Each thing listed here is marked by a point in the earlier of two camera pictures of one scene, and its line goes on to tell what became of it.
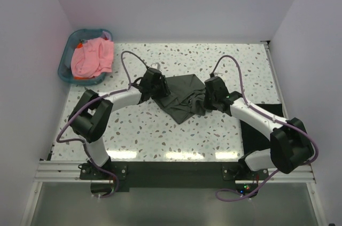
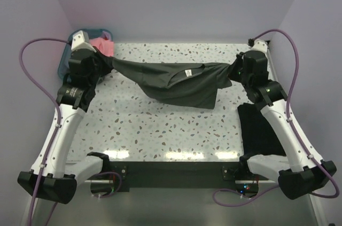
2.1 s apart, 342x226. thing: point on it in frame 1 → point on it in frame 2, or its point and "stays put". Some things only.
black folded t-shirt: [254, 139] stays put
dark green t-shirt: [187, 98] → [191, 84]
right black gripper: [208, 106] → [238, 61]
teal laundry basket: [64, 71] stays put
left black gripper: [164, 91] → [95, 55]
